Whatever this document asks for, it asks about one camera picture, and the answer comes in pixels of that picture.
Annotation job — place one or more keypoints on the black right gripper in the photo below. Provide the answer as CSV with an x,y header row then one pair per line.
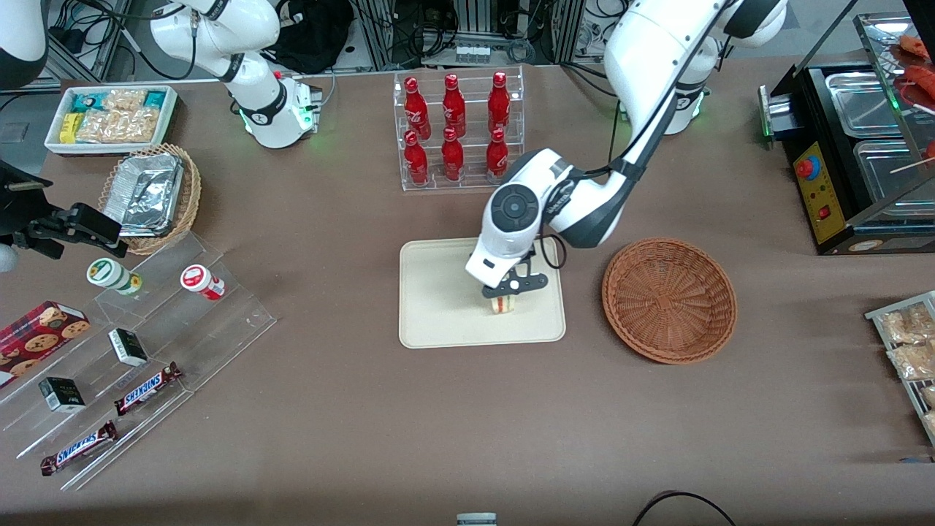
x,y
20,207

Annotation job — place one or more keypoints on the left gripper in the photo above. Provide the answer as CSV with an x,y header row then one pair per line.
x,y
531,254

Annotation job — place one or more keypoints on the small sandwich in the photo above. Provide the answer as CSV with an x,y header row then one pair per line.
x,y
504,305

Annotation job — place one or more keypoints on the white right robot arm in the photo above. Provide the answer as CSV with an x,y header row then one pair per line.
x,y
270,109

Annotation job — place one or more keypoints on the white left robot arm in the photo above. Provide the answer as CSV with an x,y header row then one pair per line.
x,y
657,44

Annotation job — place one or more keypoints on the cream plastic tray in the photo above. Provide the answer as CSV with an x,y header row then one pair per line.
x,y
438,299

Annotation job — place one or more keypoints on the light wicker basket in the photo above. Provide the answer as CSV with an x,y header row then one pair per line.
x,y
188,197

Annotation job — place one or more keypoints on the brown wicker basket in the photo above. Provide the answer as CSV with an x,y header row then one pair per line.
x,y
668,299

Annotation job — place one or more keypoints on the grey snack tray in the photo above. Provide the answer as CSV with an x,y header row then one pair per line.
x,y
876,315

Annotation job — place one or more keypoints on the green lid yogurt cup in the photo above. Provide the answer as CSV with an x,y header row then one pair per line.
x,y
109,274

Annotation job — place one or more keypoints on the aluminium foil container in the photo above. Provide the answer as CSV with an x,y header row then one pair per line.
x,y
146,193

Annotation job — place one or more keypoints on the white plastic snack bin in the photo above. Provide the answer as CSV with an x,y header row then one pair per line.
x,y
55,142

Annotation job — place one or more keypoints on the yellow snack packet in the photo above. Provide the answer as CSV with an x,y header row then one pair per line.
x,y
70,128

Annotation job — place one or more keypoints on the red tartan cookie box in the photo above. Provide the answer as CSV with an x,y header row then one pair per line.
x,y
36,336

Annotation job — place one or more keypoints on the clear rice cracker bag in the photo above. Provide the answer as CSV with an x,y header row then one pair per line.
x,y
124,98
117,126

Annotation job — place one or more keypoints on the small black carton box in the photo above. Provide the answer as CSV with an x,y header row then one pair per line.
x,y
62,394
128,348

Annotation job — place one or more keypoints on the teal snack packet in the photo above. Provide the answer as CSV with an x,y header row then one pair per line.
x,y
85,102
154,98

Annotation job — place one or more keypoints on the red cola bottle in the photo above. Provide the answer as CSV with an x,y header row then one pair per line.
x,y
497,155
416,109
499,104
452,158
416,162
453,108

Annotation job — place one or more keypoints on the clear acrylic bottle rack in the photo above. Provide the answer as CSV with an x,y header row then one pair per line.
x,y
471,157

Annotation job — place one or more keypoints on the red lid yogurt cup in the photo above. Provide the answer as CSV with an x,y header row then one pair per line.
x,y
201,281

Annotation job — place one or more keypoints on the clear acrylic stepped shelf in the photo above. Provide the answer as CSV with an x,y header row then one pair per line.
x,y
182,329

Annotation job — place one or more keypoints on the Snickers chocolate bar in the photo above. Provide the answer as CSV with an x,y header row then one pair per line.
x,y
147,388
79,448

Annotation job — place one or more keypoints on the small grey table-edge block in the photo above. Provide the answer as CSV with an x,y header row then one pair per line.
x,y
476,520

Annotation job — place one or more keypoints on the white power strip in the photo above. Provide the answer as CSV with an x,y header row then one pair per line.
x,y
473,53

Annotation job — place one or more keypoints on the black cloth bag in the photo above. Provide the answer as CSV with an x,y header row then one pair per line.
x,y
314,33

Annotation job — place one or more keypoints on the black food warmer machine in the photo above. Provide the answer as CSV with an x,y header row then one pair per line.
x,y
818,197

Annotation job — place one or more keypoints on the steel food pan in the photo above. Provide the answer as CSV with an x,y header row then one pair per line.
x,y
862,102
887,179

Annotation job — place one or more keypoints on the clear cracker snack bag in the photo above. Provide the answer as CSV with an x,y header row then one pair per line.
x,y
913,361
906,323
929,396

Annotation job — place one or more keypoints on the red sausage on skewer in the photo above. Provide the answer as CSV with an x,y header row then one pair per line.
x,y
914,45
922,77

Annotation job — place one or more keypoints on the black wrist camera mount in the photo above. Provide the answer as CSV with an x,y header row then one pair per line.
x,y
527,280

